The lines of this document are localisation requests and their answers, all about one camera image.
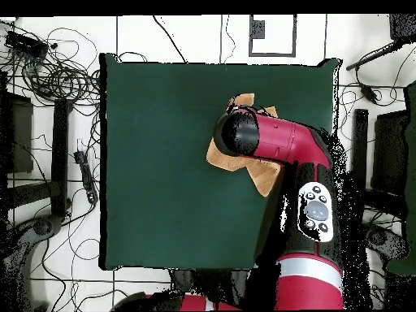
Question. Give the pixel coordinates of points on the black rod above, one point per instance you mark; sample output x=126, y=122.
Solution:
x=373, y=55

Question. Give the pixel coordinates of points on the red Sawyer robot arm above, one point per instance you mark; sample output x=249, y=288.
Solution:
x=305, y=292

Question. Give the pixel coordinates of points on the black electronics box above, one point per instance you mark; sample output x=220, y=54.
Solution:
x=26, y=44

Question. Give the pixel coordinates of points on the tan terry towel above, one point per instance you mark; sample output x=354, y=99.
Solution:
x=264, y=178

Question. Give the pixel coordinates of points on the dark flat panel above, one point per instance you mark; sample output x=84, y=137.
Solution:
x=19, y=136
x=390, y=152

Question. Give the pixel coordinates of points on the black power adapter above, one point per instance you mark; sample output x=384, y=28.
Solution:
x=369, y=93

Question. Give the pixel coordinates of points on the black corner box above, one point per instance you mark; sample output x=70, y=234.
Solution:
x=403, y=27

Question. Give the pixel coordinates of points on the grey rounded base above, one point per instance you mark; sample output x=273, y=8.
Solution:
x=19, y=247
x=386, y=242

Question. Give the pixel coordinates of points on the black stand bar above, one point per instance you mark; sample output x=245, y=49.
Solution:
x=360, y=146
x=60, y=156

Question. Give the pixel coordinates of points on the dark green table cloth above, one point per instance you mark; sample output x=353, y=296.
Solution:
x=156, y=162

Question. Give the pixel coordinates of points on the black power strip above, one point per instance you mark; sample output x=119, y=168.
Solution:
x=86, y=177

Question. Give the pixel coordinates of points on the grey square frame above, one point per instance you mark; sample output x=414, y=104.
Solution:
x=294, y=35

